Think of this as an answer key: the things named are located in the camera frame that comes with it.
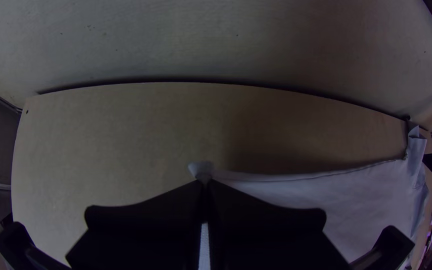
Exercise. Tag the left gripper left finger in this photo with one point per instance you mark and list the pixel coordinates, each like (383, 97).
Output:
(144, 232)

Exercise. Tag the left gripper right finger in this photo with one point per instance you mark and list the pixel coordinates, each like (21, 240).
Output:
(268, 236)

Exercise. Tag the grey t-shirt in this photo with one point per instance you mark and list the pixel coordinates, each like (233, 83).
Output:
(351, 198)

